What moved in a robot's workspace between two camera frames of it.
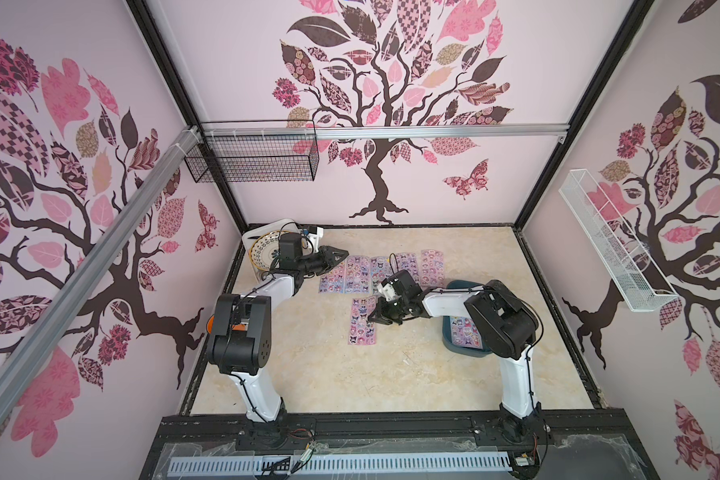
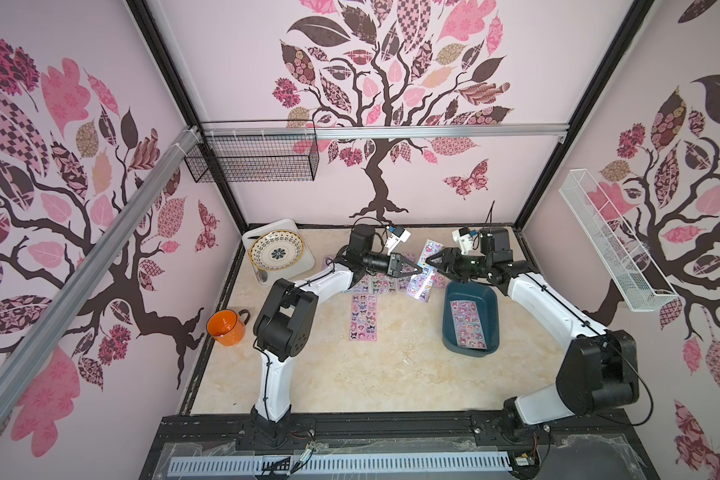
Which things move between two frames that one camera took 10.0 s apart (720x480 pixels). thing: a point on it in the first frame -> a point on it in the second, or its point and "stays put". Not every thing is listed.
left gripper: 327,260 -> 393,262
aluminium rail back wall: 396,131 stays put
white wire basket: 642,283 stays put
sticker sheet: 362,331 stays put
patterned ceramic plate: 265,248 stays put
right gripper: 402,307 -> 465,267
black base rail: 557,444 stays put
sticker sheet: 464,332 -> 422,284
